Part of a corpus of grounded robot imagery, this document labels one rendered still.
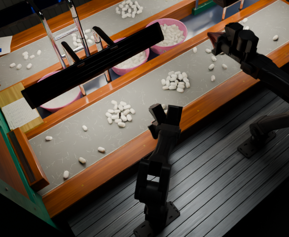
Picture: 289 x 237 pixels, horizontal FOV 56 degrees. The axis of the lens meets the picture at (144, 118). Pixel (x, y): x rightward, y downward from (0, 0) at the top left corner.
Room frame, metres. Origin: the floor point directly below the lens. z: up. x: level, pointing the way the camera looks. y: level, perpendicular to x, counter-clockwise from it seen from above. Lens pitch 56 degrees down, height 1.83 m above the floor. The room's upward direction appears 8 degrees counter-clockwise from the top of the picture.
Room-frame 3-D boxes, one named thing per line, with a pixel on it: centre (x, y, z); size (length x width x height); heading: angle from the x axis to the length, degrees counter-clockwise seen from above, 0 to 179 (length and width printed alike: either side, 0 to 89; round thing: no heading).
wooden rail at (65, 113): (1.14, -0.17, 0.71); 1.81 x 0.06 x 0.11; 118
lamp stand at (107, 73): (0.90, 0.19, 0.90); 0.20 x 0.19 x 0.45; 118
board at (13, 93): (0.89, 0.63, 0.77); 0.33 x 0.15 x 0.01; 28
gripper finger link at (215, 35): (0.88, -0.35, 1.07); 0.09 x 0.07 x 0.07; 30
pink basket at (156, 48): (1.33, -0.20, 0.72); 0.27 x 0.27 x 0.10
